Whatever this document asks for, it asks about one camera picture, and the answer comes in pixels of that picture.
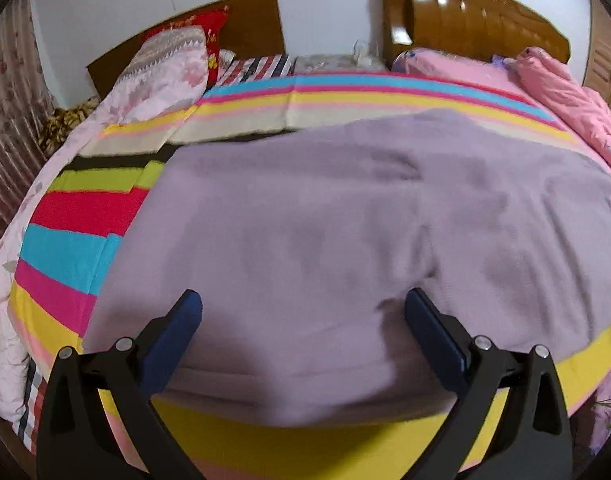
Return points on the white charger with cable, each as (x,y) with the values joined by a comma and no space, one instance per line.
(362,53)

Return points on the rainbow striped blanket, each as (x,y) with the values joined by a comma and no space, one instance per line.
(79,224)

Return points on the pink bed sheet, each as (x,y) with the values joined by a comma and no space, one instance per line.
(594,416)

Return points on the glossy brown padded headboard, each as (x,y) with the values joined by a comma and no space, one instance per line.
(476,29)

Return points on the striped floral curtain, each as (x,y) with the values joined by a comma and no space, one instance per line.
(25,103)

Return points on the nightstand with floral cover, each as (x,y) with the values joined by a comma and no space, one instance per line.
(338,63)

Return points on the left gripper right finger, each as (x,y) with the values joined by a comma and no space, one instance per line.
(509,420)

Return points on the dark brown flat headboard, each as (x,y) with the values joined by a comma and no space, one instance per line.
(253,29)

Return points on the red embroidered pillow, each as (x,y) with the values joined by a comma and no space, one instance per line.
(211,22)

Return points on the pink crumpled quilt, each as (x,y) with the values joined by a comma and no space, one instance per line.
(583,109)

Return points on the pink floral folded quilt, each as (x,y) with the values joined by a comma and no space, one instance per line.
(166,76)

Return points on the light wooden wardrobe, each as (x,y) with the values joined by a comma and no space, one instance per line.
(598,69)

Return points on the red black plaid sheet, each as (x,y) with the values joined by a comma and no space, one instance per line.
(238,71)

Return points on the lilac fleece pants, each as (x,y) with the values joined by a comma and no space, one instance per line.
(302,248)

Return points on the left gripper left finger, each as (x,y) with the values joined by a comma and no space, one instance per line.
(76,441)

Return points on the leopard print cushion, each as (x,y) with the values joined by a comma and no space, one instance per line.
(61,123)

